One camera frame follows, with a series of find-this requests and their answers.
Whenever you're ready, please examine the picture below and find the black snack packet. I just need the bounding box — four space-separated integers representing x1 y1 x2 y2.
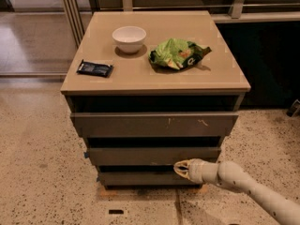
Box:
77 60 113 78

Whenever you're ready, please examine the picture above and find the grey drawer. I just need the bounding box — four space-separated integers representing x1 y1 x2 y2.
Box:
98 172 192 186
70 112 238 138
87 147 221 166

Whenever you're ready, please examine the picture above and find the grey top drawer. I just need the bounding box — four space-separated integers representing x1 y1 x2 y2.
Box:
70 112 238 138

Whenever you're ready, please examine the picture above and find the green chip bag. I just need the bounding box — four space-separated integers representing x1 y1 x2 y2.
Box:
148 38 212 70

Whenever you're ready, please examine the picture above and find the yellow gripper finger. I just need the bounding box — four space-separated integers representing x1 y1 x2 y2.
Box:
173 160 190 179

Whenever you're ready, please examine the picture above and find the grey bottom drawer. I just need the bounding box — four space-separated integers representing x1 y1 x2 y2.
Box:
98 172 192 186

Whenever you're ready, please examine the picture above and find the beige drawer cabinet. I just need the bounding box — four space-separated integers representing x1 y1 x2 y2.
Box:
61 11 250 173

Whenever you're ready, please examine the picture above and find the dark object at right edge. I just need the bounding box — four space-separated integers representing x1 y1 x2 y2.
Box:
286 98 300 117

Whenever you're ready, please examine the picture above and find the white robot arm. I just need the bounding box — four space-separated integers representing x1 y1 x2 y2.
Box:
173 158 300 225

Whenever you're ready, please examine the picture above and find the blue tape piece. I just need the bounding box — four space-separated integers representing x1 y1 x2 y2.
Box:
83 152 90 158

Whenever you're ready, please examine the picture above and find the white ceramic bowl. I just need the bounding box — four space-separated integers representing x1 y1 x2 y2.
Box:
112 26 146 53

